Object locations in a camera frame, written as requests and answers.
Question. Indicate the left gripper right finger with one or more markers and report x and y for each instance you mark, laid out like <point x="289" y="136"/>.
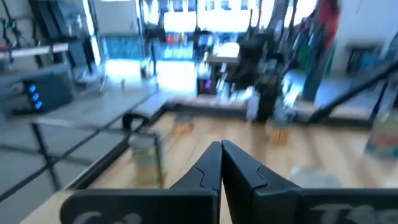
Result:
<point x="248" y="193"/>

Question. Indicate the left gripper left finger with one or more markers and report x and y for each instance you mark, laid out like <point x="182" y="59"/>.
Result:
<point x="199" y="199"/>

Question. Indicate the orange pepper-pattern can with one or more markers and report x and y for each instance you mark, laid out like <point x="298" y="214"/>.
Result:
<point x="280" y="137"/>

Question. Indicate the carrots labelled can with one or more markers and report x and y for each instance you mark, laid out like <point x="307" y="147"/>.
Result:
<point x="143" y="165"/>

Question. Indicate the red dotted small can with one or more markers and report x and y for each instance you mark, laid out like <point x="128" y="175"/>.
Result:
<point x="184" y="127"/>

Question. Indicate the light blue salmon can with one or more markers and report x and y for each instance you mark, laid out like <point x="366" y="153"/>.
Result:
<point x="384" y="149"/>

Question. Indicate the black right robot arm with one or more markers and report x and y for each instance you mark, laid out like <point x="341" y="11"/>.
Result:
<point x="267" y="93"/>

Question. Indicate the background robot workstation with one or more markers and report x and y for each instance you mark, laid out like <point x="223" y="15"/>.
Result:
<point x="224" y="59"/>

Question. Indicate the green cabinet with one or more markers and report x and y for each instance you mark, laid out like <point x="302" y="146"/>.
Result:
<point x="305" y="59"/>

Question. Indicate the black computer with blue lights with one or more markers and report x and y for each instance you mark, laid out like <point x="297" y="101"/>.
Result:
<point x="53" y="93"/>

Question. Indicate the white background table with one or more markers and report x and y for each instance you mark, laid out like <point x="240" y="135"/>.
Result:
<point x="31" y="50"/>

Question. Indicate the black aluminium table frame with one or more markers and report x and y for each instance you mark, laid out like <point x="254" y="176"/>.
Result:
<point x="104" y="161"/>

